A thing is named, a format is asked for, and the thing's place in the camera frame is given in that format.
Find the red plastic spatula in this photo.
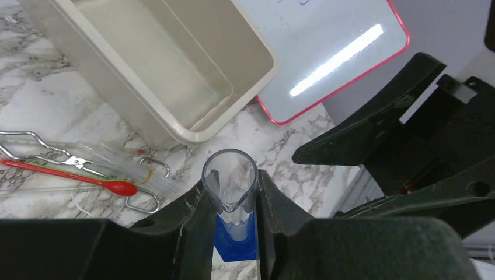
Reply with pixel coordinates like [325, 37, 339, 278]
[1, 159, 138, 197]

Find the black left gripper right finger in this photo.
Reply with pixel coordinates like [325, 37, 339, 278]
[256, 170, 479, 279]

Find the pink framed whiteboard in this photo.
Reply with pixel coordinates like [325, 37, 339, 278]
[237, 0, 410, 125]

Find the metal test tube clamp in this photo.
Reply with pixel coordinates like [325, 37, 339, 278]
[1, 130, 160, 214]

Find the beige plastic bin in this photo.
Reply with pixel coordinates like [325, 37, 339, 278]
[22, 0, 279, 149]

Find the blue base graduated cylinder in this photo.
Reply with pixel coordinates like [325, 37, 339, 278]
[201, 148, 259, 263]

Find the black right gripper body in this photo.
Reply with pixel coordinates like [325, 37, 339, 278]
[292, 52, 494, 237]

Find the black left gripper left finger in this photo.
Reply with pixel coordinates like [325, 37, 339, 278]
[1, 183, 216, 279]

